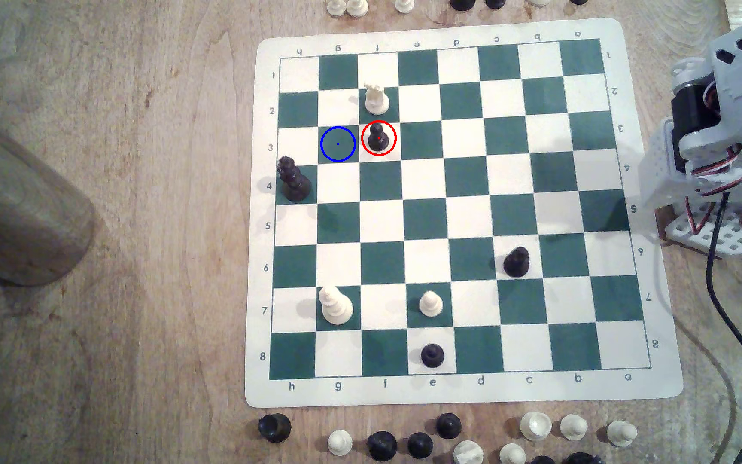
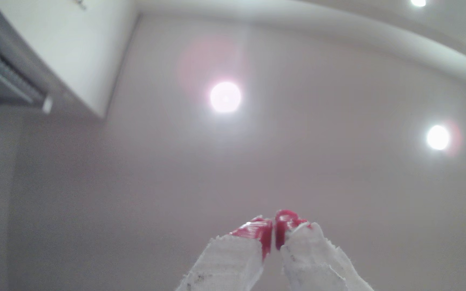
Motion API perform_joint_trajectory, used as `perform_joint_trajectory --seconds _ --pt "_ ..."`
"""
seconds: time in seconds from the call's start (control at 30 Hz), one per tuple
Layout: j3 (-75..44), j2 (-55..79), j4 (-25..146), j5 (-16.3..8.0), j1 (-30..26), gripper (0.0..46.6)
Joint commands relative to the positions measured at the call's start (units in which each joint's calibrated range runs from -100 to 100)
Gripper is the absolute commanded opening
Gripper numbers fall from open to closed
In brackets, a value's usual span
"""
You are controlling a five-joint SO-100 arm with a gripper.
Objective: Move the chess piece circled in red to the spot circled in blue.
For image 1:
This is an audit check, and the white chess pawn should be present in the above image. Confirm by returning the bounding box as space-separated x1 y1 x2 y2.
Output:
419 290 444 318
560 414 590 442
327 429 354 456
606 419 639 448

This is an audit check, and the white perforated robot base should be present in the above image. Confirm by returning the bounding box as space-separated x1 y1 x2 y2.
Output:
657 193 742 260

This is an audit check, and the white chess rook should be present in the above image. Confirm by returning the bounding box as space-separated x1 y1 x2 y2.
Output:
519 411 553 442

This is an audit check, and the white chess knight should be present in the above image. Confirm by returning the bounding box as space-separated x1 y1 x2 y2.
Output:
453 440 484 464

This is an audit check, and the wooden cylindrical post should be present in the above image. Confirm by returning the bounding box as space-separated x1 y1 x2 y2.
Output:
0 97 97 288

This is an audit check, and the green and white chess mat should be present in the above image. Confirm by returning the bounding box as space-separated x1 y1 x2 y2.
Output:
244 17 685 409

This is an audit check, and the black chess rook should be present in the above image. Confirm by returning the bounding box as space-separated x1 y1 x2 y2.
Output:
258 413 292 443

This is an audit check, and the white rook piece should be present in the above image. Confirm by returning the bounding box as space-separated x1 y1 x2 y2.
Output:
364 82 390 116

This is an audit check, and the thick black cable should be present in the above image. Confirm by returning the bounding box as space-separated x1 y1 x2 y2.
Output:
705 192 742 464

